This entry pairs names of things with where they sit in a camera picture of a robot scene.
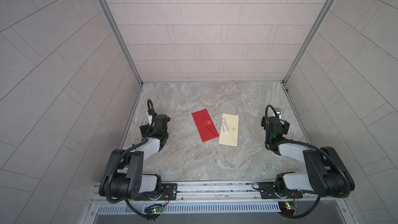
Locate cream yellow envelope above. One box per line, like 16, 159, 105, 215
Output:
219, 113, 239, 147

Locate red envelope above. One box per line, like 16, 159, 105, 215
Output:
192, 109, 219, 142

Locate white glue stick tube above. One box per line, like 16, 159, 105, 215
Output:
222, 118, 229, 134

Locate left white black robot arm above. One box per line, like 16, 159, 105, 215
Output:
98, 115, 170, 203

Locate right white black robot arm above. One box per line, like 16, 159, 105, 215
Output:
261, 116, 355, 198

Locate right small circuit board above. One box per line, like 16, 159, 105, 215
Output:
278, 202, 300, 216

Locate small circuit board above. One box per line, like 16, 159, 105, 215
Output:
145, 204, 164, 215
278, 202, 300, 216

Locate left small circuit board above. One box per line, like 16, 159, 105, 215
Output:
145, 204, 164, 215

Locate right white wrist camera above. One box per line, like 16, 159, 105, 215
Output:
275, 108, 284, 119

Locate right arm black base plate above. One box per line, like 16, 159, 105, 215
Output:
254, 182, 303, 200

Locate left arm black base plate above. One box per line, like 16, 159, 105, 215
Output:
134, 183, 178, 201

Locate aluminium rail frame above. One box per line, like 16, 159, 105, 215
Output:
88, 178, 347, 206

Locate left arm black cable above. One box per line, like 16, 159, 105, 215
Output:
125, 198, 165, 222

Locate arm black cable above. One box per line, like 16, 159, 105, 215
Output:
125, 198, 165, 222
278, 194, 321, 219

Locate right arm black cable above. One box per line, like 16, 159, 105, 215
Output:
278, 194, 321, 219

